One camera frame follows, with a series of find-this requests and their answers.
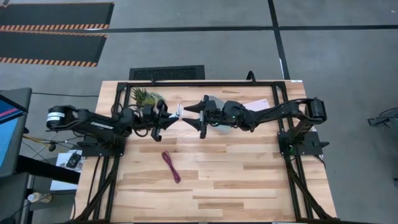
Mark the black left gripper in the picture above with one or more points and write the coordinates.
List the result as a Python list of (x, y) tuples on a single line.
[(158, 130)]

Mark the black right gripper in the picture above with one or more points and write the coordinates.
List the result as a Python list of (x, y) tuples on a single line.
[(216, 113)]

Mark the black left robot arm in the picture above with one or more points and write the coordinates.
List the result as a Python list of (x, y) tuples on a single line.
[(99, 124)]

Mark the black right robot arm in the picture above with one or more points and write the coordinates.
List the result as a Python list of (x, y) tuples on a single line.
[(280, 110)]

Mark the white plastic bin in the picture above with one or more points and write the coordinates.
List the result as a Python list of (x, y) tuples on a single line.
[(216, 99)]

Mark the succulent plant in black pot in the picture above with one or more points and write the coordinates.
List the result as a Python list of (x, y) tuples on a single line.
[(143, 96)]

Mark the black floor vent grate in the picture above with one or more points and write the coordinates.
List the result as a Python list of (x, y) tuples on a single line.
[(168, 73)]

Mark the flat pale woven pad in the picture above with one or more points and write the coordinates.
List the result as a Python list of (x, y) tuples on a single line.
[(259, 105)]

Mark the small black controller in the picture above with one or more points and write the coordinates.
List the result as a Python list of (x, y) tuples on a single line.
[(74, 160)]

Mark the white paper sheets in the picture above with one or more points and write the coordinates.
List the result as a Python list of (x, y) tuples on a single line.
[(63, 183)]

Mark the black hazard-striped floor mat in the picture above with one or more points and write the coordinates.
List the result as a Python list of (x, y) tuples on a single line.
[(49, 46), (56, 14)]

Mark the clear plastic water bottle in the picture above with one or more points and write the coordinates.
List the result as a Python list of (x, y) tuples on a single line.
[(38, 197)]

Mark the large monitor with blue screen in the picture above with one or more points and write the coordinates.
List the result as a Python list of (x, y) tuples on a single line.
[(9, 133)]

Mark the black computer desk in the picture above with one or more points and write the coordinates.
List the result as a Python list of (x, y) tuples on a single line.
[(12, 199)]

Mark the black cart base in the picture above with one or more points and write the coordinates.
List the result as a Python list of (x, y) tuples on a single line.
[(384, 119)]

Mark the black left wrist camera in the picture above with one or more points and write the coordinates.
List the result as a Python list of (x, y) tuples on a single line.
[(148, 111)]

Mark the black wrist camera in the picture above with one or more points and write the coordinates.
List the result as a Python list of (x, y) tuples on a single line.
[(234, 112), (148, 111)]

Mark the black metal rig frame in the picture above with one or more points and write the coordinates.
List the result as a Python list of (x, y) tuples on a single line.
[(202, 83)]

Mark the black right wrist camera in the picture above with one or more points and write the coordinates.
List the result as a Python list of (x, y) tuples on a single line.
[(234, 112)]

